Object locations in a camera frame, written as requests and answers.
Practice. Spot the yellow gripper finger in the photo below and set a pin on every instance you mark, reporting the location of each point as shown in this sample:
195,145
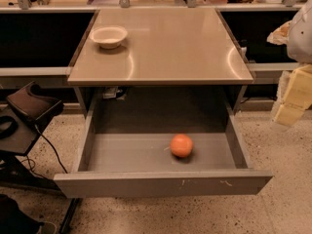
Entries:
294,96
280,36

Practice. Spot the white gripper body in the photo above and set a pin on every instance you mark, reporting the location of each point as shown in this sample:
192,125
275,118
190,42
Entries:
301,39

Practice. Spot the orange fruit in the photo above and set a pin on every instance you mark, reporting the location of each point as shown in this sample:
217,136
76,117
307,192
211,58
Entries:
181,145

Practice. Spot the steel counter cabinet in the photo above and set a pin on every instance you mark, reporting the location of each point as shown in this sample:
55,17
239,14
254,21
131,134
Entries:
164,46

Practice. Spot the grey open top drawer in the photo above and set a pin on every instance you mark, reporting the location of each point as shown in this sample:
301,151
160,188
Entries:
125,151

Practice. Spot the white paper bowl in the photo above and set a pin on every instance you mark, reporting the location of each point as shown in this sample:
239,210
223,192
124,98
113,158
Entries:
109,37

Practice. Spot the black headset on stand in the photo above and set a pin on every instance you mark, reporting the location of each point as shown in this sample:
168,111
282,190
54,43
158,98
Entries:
33,108

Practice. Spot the right grey shelf rail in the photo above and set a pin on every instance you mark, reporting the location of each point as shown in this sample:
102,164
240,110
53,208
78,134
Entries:
270,73

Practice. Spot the grey shelf rail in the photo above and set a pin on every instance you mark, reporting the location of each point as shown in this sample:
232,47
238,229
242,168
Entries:
270,73
46,77

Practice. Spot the left grey shelf rail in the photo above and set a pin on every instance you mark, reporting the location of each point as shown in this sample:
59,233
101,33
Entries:
46,77

